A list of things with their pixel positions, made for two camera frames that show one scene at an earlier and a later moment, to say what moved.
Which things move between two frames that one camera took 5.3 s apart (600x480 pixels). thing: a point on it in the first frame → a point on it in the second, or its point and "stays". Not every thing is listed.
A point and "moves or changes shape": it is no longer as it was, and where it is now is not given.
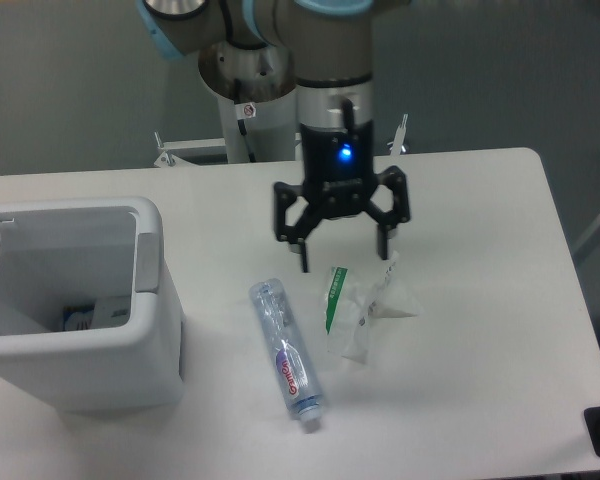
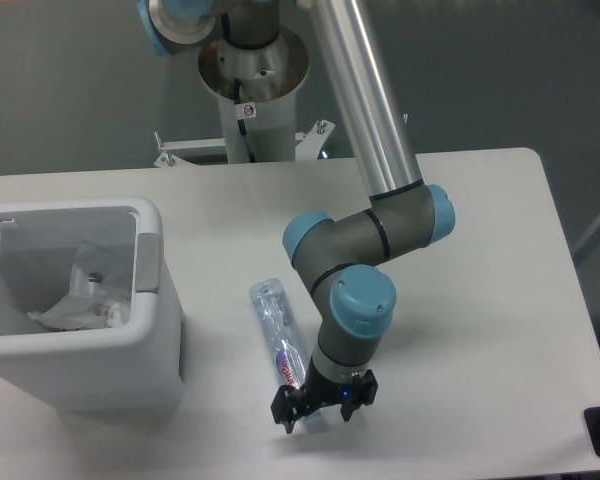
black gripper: [338, 177] → [289, 404]
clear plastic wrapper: [352, 297] moves or changes shape
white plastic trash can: [77, 308] stays
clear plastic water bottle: [292, 361] stays
